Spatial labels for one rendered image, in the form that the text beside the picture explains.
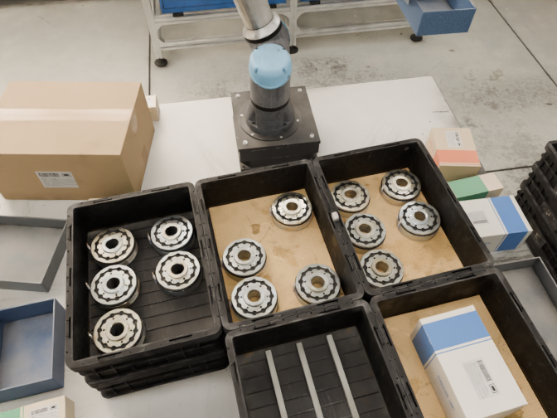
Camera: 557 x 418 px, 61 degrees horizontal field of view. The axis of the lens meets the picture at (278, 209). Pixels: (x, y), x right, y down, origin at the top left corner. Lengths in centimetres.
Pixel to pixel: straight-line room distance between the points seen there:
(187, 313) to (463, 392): 58
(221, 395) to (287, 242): 38
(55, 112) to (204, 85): 155
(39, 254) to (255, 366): 71
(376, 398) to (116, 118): 99
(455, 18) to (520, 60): 203
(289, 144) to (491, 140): 159
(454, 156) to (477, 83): 166
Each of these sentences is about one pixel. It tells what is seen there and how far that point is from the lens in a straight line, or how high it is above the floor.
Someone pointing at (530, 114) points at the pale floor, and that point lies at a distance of 305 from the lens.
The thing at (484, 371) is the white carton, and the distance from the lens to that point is 101.
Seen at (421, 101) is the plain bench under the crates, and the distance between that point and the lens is 178.
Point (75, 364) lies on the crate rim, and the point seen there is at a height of 93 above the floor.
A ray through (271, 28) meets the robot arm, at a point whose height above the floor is 106.
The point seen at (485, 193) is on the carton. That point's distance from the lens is 148.
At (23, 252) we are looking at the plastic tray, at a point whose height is 70.
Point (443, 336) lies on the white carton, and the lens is 101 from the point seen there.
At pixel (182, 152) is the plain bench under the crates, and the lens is 156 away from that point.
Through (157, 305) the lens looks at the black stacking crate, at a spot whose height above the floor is 83.
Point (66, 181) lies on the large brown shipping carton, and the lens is 146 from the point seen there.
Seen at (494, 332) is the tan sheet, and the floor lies 83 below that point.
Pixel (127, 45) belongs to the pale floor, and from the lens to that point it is 336.
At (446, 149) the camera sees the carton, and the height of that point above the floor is 77.
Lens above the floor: 181
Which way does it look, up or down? 54 degrees down
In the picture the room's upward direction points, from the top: straight up
